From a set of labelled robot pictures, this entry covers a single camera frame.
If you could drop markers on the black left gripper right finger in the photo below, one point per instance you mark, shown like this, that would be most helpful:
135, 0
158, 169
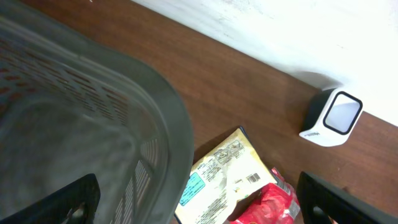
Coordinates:
322, 202

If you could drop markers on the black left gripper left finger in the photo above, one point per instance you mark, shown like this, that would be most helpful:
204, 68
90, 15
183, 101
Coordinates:
75, 203

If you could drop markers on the red snack bag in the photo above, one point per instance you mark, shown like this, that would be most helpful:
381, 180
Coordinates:
277, 204

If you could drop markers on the yellow snack bag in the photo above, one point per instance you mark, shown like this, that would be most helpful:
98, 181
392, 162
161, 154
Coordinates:
229, 173

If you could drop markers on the white barcode scanner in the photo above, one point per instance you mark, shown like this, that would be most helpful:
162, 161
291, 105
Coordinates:
331, 117

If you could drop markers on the grey plastic basket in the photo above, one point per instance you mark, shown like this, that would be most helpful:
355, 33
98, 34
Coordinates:
71, 107

